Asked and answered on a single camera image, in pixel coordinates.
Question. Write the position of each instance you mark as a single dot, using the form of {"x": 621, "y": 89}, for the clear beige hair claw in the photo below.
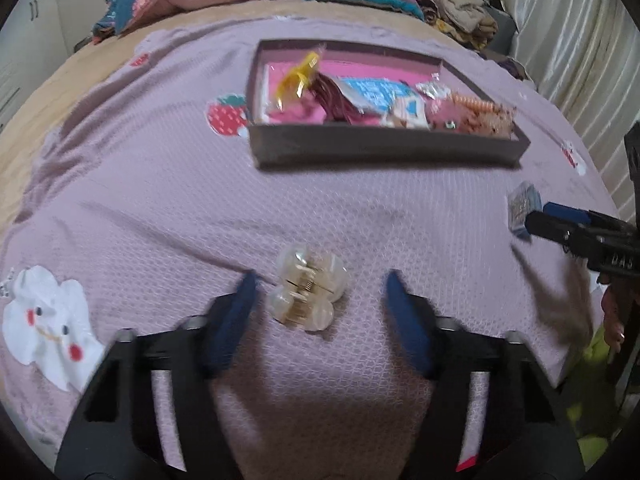
{"x": 310, "y": 270}

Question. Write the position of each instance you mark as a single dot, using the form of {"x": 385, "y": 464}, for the pink pompom hair clip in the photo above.
{"x": 445, "y": 110}

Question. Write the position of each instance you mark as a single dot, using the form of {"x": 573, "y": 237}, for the white pink gingham hair clip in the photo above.
{"x": 405, "y": 110}

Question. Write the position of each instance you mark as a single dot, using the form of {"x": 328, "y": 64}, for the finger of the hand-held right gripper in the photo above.
{"x": 550, "y": 227}
{"x": 565, "y": 212}

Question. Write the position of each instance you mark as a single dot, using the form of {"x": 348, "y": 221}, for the white cabinet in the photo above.
{"x": 30, "y": 50}

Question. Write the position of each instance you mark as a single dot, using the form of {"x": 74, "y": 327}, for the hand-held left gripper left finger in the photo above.
{"x": 235, "y": 320}

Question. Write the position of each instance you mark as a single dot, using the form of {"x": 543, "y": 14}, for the long maroon hair claw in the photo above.
{"x": 332, "y": 97}

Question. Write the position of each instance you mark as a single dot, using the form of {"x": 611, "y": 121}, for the beige bed sheet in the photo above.
{"x": 50, "y": 110}

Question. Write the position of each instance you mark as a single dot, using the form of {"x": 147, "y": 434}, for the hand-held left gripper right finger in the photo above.
{"x": 405, "y": 320}

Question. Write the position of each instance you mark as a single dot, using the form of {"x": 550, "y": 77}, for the white satin curtain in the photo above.
{"x": 575, "y": 35}

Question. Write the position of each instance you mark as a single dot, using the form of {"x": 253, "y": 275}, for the yellow claw clip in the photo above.
{"x": 297, "y": 80}

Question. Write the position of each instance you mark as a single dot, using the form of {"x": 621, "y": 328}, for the person's right hand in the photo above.
{"x": 612, "y": 320}

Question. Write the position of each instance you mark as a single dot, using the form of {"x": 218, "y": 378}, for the pink blanket with appliques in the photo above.
{"x": 150, "y": 200}

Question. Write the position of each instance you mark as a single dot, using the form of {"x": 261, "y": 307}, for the small blue packet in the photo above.
{"x": 520, "y": 205}

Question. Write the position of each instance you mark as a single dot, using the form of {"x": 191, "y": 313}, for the brown cardboard box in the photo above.
{"x": 375, "y": 147}

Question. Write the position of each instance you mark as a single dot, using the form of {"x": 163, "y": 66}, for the grey bag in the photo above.
{"x": 500, "y": 30}

